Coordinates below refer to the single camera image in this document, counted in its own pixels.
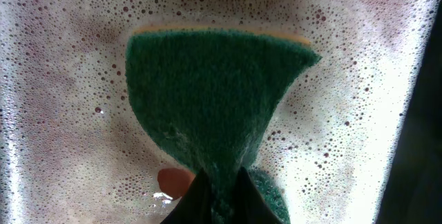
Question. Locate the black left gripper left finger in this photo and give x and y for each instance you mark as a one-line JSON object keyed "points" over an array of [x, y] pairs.
{"points": [[194, 192]]}

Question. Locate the black rectangular soapy tray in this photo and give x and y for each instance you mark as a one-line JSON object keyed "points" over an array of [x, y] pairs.
{"points": [[73, 152]]}

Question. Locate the green yellow sponge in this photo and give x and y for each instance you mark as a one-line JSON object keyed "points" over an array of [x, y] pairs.
{"points": [[206, 97]]}

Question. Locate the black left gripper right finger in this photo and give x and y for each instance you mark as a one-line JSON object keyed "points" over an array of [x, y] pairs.
{"points": [[255, 197]]}

